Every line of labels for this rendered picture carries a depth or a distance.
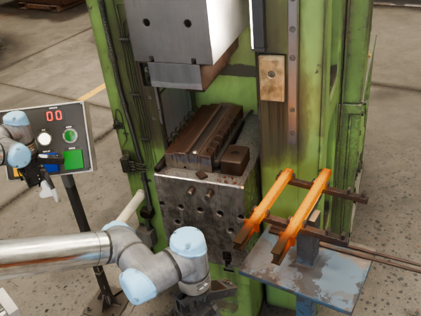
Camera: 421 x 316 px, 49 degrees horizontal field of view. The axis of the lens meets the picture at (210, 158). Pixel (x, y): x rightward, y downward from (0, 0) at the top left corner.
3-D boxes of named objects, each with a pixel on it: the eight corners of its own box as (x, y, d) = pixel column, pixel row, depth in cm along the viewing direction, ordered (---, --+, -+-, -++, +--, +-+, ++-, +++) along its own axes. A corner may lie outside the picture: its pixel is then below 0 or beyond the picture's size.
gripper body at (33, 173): (21, 182, 169) (10, 155, 162) (42, 171, 174) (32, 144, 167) (30, 190, 164) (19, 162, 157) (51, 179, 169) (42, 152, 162)
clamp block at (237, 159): (241, 177, 175) (240, 163, 171) (220, 173, 178) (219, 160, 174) (250, 159, 184) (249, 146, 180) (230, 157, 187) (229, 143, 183)
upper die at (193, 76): (202, 90, 159) (199, 64, 154) (151, 86, 166) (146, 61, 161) (239, 46, 191) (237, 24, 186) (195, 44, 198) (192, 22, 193)
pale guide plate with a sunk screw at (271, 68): (284, 102, 164) (283, 57, 155) (259, 100, 167) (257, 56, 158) (285, 100, 166) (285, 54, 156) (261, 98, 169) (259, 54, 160)
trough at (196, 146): (198, 156, 177) (198, 153, 176) (186, 154, 179) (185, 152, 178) (232, 106, 209) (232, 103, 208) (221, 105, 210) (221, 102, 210)
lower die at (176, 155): (212, 172, 179) (210, 155, 174) (166, 166, 186) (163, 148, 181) (244, 120, 211) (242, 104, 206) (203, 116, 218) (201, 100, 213)
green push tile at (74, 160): (83, 168, 179) (81, 149, 178) (64, 170, 179) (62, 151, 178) (85, 167, 181) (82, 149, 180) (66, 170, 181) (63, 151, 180)
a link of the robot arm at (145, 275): (114, 283, 100) (158, 258, 105) (139, 316, 92) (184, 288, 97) (106, 258, 96) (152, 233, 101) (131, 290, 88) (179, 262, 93)
